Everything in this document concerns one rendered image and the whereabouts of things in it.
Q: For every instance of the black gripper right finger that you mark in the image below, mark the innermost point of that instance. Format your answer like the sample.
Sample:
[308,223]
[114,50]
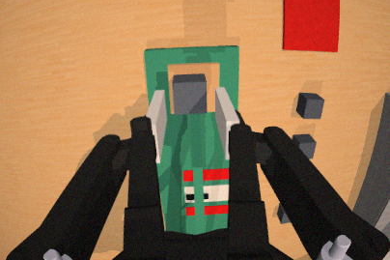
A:
[326,226]

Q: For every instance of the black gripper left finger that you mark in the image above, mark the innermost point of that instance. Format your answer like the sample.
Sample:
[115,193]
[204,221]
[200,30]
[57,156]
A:
[71,229]

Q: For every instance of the red flat square plate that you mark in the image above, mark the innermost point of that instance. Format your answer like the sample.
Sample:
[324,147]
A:
[311,25]

